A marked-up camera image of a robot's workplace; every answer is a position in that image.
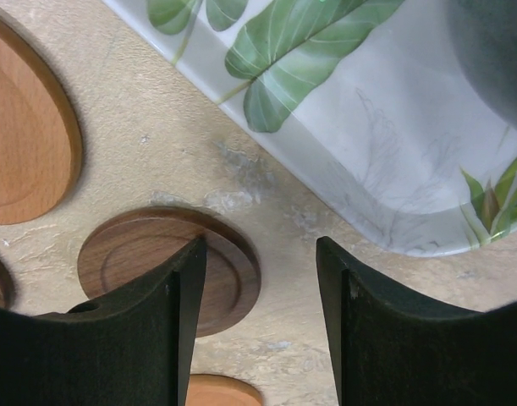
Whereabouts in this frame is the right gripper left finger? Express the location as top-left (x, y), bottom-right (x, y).
top-left (0, 238), bottom-right (206, 405)

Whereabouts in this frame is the dark wood coaster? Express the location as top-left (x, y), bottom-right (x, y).
top-left (77, 206), bottom-right (261, 337)

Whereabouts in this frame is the floral serving tray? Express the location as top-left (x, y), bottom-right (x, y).
top-left (109, 1), bottom-right (517, 256)

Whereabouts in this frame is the light wood round coaster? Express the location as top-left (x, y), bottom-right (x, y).
top-left (0, 19), bottom-right (83, 225)

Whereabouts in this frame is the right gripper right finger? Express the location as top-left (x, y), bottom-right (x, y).
top-left (316, 237), bottom-right (517, 405)

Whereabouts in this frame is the grey cup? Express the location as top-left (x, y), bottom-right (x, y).
top-left (444, 0), bottom-right (517, 129)

